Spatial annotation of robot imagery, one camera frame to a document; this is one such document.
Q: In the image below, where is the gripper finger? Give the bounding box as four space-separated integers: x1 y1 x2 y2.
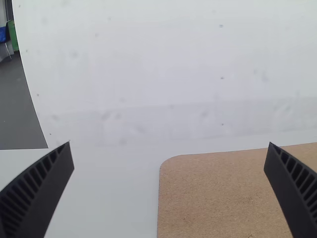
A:
0 140 75 238
263 141 317 238

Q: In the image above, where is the cork mat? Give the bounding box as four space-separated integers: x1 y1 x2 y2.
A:
157 142 317 238

